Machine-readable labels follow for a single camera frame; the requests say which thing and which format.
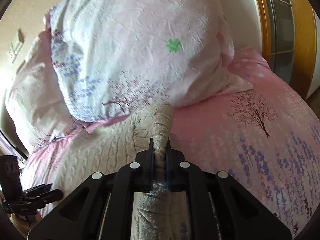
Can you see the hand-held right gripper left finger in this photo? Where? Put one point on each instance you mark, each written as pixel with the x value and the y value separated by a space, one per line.
pixel 147 170

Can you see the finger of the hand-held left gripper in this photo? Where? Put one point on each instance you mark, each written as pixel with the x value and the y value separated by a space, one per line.
pixel 47 197
pixel 37 189

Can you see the pink tree print pillow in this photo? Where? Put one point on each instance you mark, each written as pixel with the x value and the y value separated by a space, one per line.
pixel 140 42

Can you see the pink floral pillow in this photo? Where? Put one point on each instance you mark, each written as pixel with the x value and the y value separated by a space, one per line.
pixel 30 100

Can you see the pink floral bed sheet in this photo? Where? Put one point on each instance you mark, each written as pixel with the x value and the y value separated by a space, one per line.
pixel 225 155

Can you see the white wall switch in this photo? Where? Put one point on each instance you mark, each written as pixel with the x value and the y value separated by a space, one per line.
pixel 15 48

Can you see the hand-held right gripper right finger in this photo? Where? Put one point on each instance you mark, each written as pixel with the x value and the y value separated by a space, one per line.
pixel 175 172

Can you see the wooden glass-panel door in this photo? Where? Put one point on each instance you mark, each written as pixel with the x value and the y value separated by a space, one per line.
pixel 303 30

